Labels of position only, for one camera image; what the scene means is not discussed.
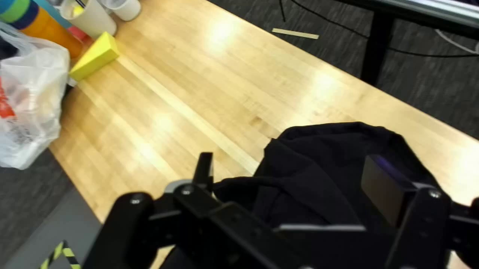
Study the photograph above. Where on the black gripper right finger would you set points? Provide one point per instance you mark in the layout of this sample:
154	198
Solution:
428	224

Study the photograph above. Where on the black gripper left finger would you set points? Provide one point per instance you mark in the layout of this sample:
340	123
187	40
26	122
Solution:
213	234

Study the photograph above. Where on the black graphic t-shirt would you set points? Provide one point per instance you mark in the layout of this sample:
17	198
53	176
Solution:
311	174

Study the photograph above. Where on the yellow foam wedge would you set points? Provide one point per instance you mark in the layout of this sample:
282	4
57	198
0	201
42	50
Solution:
102	52

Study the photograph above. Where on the black metal table leg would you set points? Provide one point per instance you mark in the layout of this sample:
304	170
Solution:
377	46

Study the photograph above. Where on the clear plastic bag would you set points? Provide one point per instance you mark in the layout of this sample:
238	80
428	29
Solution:
33	85

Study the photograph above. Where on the white paper cup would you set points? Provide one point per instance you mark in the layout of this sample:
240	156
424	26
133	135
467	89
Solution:
88	16

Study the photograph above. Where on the stack of coloured cups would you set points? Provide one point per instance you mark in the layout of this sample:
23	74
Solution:
32	20

